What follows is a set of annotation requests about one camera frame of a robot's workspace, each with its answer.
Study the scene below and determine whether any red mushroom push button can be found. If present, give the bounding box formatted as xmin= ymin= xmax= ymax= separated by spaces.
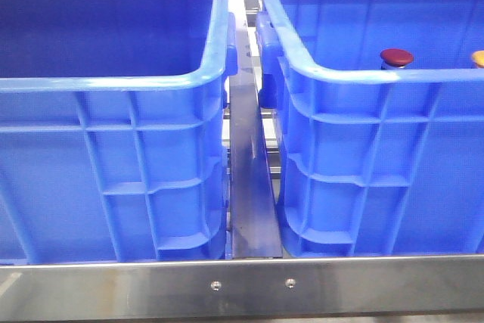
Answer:
xmin=380 ymin=48 xmax=414 ymax=70

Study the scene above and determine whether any yellow mushroom push button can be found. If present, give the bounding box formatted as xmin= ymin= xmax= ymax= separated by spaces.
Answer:
xmin=471 ymin=50 xmax=484 ymax=69

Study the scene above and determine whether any right blue plastic crate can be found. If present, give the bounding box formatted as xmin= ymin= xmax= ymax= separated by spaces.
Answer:
xmin=257 ymin=0 xmax=483 ymax=258

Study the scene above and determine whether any blue plastic crate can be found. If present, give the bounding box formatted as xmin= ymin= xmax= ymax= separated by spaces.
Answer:
xmin=1 ymin=0 xmax=237 ymax=266
xmin=257 ymin=0 xmax=483 ymax=258

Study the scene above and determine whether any left blue plastic crate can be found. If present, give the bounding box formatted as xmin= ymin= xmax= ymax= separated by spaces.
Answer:
xmin=1 ymin=0 xmax=237 ymax=266

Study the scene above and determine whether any steel front shelf rail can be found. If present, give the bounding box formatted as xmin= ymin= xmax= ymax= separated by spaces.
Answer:
xmin=1 ymin=255 xmax=483 ymax=321

